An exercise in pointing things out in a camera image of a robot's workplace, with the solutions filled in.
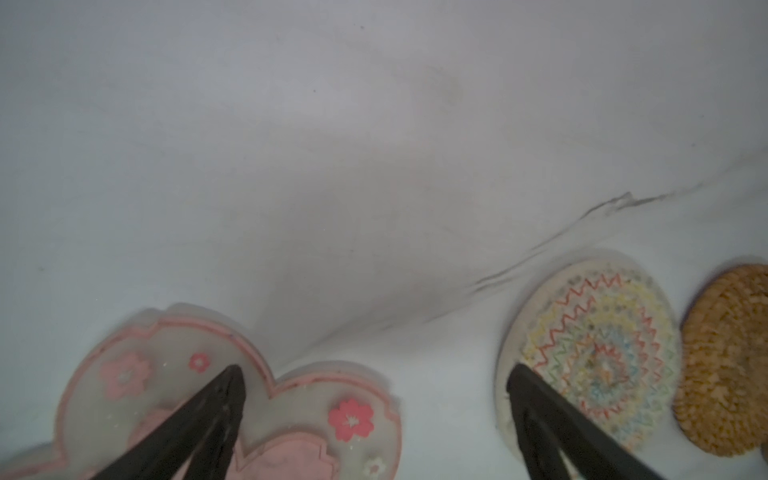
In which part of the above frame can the pink flower coaster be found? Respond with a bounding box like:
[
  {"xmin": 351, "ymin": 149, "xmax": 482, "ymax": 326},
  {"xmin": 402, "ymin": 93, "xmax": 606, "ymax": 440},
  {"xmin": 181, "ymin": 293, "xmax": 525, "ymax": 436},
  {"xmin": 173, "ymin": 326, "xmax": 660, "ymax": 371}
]
[{"xmin": 1, "ymin": 315, "xmax": 402, "ymax": 479}]

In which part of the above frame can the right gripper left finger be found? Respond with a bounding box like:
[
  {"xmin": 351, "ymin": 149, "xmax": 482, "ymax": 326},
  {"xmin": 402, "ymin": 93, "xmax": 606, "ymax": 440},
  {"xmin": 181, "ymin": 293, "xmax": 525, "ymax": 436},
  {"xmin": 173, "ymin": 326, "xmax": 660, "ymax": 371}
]
[{"xmin": 94, "ymin": 364, "xmax": 246, "ymax": 480}]

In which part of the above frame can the white embroidered round coaster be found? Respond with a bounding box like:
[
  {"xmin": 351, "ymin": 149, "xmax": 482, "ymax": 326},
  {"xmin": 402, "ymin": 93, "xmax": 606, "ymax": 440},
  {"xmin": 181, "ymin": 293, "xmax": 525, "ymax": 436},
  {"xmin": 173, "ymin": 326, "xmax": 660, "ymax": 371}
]
[{"xmin": 494, "ymin": 255, "xmax": 682, "ymax": 458}]

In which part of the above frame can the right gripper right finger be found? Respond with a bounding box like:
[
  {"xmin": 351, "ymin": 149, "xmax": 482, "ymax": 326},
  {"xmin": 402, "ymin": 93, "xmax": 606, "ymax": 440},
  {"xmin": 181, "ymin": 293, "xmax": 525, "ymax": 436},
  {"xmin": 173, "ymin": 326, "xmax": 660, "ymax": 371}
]
[{"xmin": 506, "ymin": 364, "xmax": 661, "ymax": 480}]

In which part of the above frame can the woven rattan round coaster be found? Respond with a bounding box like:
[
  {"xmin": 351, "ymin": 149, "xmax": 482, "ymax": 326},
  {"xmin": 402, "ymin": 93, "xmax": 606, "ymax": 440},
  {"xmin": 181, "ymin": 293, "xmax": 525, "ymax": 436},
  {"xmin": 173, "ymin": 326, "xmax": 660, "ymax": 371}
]
[{"xmin": 673, "ymin": 264, "xmax": 767, "ymax": 457}]

